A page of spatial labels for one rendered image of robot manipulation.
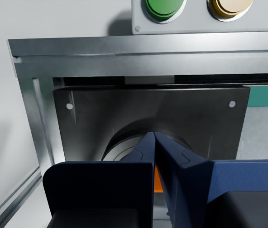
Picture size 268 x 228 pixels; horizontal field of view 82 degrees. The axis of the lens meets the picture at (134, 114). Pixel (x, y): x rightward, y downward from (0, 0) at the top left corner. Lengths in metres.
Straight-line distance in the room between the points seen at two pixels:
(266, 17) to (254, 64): 0.05
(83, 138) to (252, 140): 0.27
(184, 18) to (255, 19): 0.08
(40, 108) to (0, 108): 0.18
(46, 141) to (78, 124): 0.06
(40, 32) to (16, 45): 0.11
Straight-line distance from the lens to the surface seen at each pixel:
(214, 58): 0.22
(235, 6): 0.21
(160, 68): 0.20
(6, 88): 0.40
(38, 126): 0.25
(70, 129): 0.22
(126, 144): 0.19
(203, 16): 0.21
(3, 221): 0.30
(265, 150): 0.35
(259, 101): 0.27
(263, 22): 0.24
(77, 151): 0.24
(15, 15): 0.37
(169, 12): 0.19
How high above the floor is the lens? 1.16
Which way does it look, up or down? 72 degrees down
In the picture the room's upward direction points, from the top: 174 degrees counter-clockwise
